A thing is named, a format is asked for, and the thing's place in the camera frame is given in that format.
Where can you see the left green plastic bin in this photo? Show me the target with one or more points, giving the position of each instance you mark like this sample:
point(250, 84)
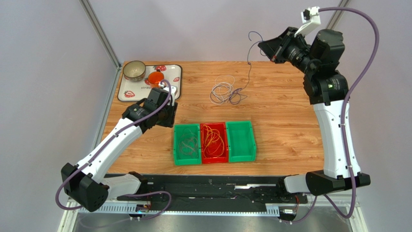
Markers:
point(187, 144)

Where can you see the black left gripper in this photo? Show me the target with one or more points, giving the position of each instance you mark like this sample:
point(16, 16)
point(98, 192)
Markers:
point(170, 121)

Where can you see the red plastic bin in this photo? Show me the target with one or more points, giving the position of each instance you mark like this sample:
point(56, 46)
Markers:
point(214, 143)

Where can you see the right green plastic bin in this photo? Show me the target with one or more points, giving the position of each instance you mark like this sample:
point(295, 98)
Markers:
point(241, 141)

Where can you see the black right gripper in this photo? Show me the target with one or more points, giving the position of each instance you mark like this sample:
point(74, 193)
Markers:
point(279, 47)

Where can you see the orange glass cup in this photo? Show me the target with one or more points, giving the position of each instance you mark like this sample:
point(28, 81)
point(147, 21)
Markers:
point(155, 78)

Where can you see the aluminium frame rail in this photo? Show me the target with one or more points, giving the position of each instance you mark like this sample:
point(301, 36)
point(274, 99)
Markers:
point(160, 212)

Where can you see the ceramic bowl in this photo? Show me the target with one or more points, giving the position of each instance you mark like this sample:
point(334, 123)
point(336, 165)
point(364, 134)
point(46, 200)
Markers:
point(134, 71)

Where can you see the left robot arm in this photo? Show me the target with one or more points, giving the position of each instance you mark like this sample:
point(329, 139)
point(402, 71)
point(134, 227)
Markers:
point(86, 183)

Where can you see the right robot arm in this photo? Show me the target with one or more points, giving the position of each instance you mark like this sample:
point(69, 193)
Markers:
point(326, 89)

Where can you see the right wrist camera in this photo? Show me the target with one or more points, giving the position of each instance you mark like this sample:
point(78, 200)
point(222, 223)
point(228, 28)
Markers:
point(310, 21)

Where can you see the white strawberry tray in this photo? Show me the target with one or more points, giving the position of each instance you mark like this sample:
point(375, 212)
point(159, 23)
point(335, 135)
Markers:
point(130, 91)

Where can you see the green plastic bin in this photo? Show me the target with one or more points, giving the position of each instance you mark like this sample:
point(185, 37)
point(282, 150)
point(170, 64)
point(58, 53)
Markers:
point(187, 144)
point(241, 141)

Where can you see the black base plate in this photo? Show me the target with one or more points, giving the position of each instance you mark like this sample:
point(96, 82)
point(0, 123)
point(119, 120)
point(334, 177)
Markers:
point(227, 188)

